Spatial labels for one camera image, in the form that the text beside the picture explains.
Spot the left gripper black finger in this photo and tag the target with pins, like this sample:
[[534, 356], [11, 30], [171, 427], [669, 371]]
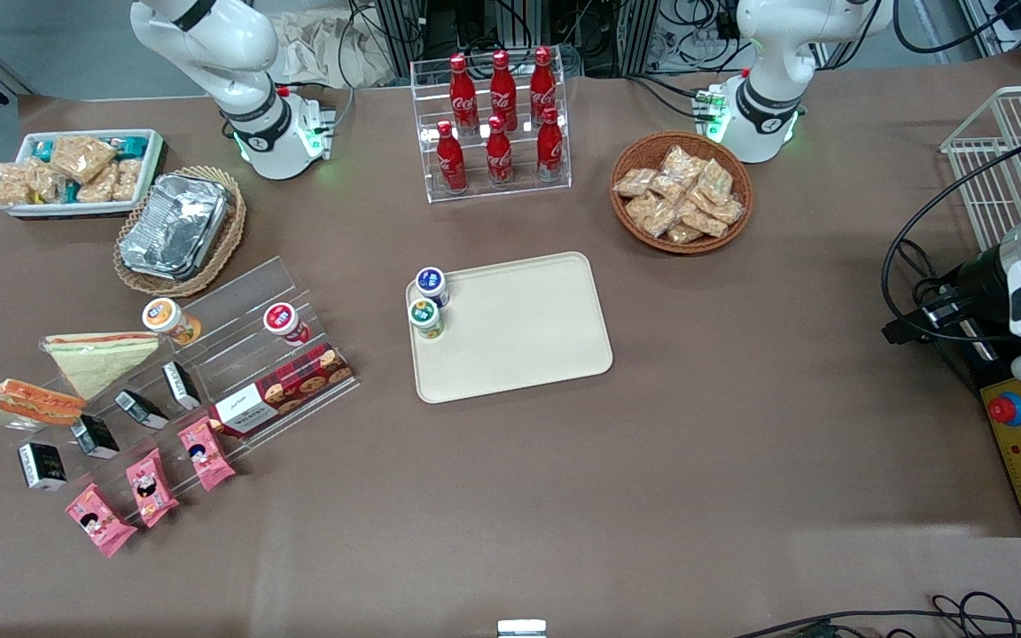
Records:
[[899, 332]]

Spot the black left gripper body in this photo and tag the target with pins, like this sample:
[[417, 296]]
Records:
[[978, 285]]

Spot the ham lettuce sandwich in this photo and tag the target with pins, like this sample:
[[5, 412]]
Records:
[[32, 403]]

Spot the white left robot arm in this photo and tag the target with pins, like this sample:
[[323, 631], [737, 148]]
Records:
[[767, 106]]

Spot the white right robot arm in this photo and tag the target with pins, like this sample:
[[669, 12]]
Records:
[[245, 53]]

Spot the beige plastic tray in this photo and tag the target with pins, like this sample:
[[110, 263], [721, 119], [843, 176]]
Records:
[[519, 332]]

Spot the triangular wrapped sandwich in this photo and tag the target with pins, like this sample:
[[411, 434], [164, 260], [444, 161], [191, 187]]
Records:
[[98, 363]]

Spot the clear-wrapped rice cracker packet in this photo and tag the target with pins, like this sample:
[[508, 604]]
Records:
[[727, 211], [45, 182], [704, 220], [684, 233], [714, 180], [10, 186], [650, 214], [82, 157], [682, 164], [98, 186], [635, 182], [127, 180]]

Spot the round brown wicker basket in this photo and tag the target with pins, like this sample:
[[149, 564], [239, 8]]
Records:
[[630, 151]]

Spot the clear acrylic bottle rack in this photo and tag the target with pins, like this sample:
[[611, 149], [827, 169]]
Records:
[[555, 168]]

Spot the red cola bottle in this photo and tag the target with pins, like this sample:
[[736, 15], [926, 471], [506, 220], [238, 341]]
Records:
[[451, 164], [543, 84], [502, 89], [550, 151], [499, 159], [463, 93]]

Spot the blue-lid yogurt cup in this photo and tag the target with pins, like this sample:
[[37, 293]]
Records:
[[431, 283]]

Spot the green-lid yogurt cup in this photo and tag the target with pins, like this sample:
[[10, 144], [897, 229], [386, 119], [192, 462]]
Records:
[[424, 315]]

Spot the white small device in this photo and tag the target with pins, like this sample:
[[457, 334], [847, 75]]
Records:
[[521, 629]]

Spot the red plaid cookie box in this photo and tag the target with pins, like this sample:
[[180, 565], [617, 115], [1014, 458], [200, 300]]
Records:
[[298, 385]]

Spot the red-lid yogurt cup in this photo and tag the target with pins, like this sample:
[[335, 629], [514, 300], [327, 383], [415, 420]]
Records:
[[282, 319]]

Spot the crumpled beige cloth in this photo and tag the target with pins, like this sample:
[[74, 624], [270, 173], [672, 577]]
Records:
[[315, 53]]

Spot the clear acrylic stepped stand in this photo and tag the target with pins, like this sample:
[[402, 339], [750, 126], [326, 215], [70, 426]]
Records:
[[245, 292]]

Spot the oval light wicker basket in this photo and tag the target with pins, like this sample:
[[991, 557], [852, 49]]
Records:
[[222, 239]]

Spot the pink snack packet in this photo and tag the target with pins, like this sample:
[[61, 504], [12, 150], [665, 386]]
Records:
[[151, 487], [206, 454], [98, 521]]

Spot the small black box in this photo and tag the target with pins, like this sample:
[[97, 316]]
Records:
[[181, 385], [96, 437], [42, 467], [142, 410]]

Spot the aluminium foil container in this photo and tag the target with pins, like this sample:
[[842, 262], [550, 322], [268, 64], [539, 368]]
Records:
[[174, 226]]

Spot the orange-lid yogurt cup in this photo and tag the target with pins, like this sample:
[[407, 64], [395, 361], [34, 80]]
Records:
[[165, 316]]

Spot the white rectangular snack bin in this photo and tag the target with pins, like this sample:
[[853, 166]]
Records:
[[151, 164]]

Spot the teal snack packet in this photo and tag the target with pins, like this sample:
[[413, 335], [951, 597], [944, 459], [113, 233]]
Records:
[[42, 151], [132, 146]]

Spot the aluminium frame rack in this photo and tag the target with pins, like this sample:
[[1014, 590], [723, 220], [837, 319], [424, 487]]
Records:
[[422, 27]]

